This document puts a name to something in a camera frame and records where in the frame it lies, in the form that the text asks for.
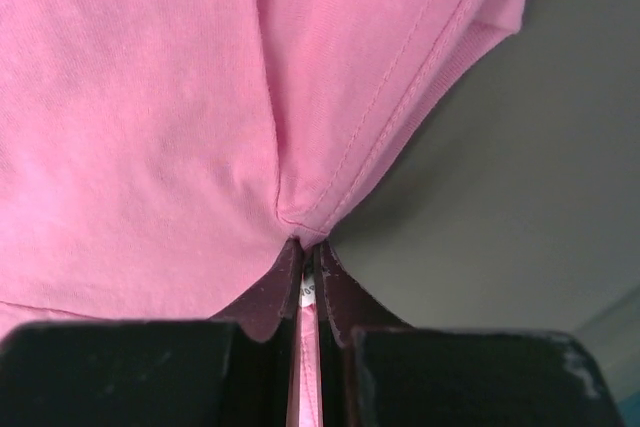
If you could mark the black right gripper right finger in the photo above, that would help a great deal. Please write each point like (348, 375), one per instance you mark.
(377, 370)

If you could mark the pink t-shirt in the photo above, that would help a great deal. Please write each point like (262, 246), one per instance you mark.
(156, 155)

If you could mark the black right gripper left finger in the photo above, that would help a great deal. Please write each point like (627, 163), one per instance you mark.
(235, 368)

